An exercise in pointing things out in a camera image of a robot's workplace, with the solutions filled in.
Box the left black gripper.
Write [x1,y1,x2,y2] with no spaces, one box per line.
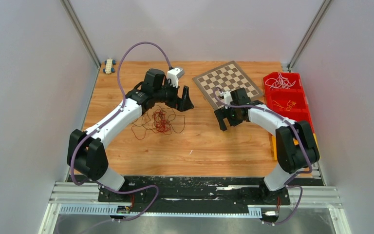
[154,79,194,112]

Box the brown cable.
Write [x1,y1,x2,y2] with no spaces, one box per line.
[130,105,187,141]

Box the red cable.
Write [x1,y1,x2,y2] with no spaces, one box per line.
[151,110,173,135]

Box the white cable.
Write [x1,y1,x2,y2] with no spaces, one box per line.
[270,77,293,91]
[272,72,298,89]

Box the yellow cable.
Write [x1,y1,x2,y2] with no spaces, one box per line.
[272,99,299,112]

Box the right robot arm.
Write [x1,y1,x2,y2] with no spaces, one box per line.
[213,87,320,204]

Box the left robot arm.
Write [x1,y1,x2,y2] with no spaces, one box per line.
[67,67,194,202]

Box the checkered chessboard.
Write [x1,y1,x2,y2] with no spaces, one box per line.
[192,61,263,110]

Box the red bin far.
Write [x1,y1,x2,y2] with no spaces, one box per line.
[263,72,303,92]

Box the red bin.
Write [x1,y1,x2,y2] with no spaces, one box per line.
[263,72,303,92]
[266,91,308,111]
[272,108,315,133]

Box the red bin middle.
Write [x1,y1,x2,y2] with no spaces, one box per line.
[266,91,308,111]

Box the red bin near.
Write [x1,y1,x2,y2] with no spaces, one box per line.
[272,108,315,133]

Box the yellow bin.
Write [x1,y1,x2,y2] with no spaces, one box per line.
[270,133,318,161]

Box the white toy block car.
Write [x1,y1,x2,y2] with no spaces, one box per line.
[103,58,116,74]

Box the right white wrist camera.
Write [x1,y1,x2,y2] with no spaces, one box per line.
[220,91,233,108]

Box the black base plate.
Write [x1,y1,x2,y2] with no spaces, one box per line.
[66,175,325,214]

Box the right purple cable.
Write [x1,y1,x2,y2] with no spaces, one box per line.
[213,87,314,226]

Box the aluminium frame rail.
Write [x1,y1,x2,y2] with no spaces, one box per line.
[39,182,351,234]

